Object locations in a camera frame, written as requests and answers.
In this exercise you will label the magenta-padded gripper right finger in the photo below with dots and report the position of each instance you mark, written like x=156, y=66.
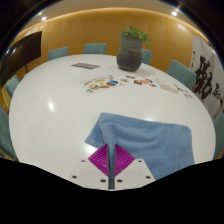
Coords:
x=123, y=161

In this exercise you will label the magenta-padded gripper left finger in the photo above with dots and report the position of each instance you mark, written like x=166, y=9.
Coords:
x=100, y=161

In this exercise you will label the blue towel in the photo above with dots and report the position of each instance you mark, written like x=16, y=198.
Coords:
x=150, y=143

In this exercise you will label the white flat box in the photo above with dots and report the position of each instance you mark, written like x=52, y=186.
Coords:
x=165, y=86

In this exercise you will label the small green item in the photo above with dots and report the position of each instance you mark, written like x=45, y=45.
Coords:
x=177, y=87

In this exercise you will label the dark grey flat panel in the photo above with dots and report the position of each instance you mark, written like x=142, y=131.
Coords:
x=85, y=65

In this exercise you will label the potted plant in grey pot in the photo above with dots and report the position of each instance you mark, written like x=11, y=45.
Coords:
x=129, y=56

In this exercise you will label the teal chairs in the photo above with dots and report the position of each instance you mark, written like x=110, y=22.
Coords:
x=95, y=48

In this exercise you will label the white calligraphy folding screen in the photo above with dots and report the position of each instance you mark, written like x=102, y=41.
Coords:
x=200, y=50

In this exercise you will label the ceiling lights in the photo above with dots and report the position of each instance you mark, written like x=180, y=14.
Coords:
x=174, y=13

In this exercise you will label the black wall screen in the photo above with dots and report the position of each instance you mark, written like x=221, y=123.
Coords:
x=23, y=53

